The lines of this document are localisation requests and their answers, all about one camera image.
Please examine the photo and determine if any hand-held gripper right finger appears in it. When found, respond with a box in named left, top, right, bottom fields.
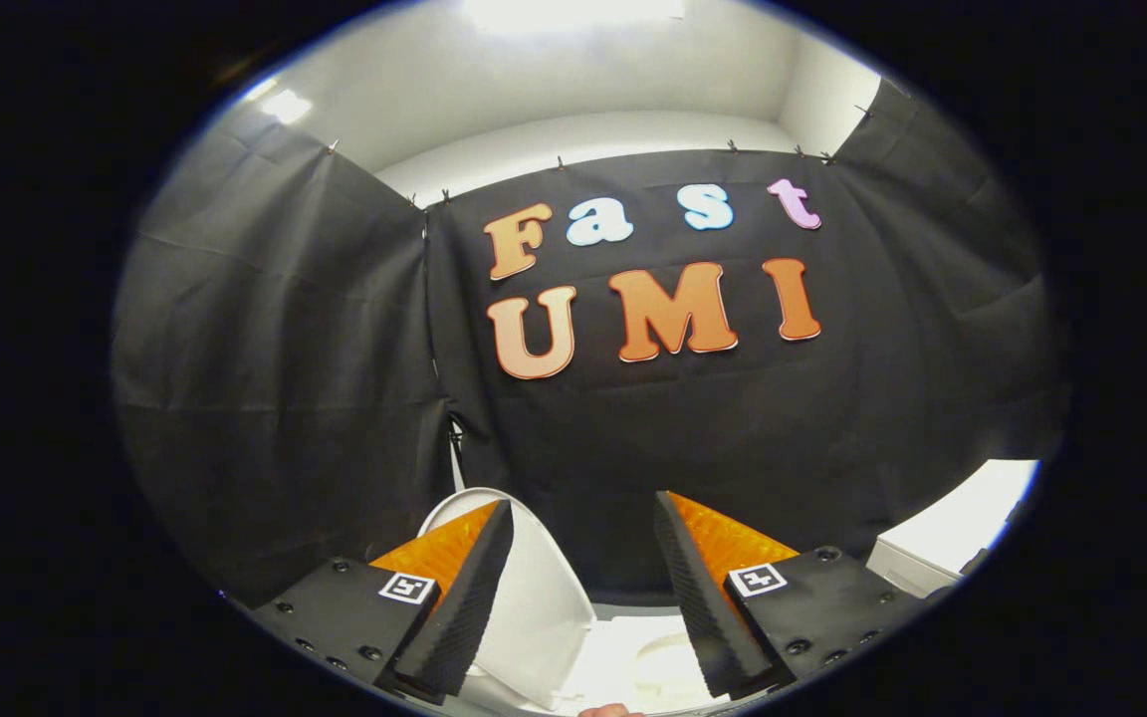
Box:
left=653, top=490, right=928, bottom=699

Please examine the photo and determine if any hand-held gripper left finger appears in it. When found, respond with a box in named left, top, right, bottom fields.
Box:
left=253, top=498, right=515, bottom=703

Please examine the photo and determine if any ceiling light panel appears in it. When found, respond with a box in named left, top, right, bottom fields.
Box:
left=260, top=88, right=314, bottom=125

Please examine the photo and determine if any white drawer cabinet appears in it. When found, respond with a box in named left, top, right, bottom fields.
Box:
left=865, top=459, right=1040, bottom=598

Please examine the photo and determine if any black backdrop cloth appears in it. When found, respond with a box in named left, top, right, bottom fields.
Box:
left=114, top=80, right=1072, bottom=608

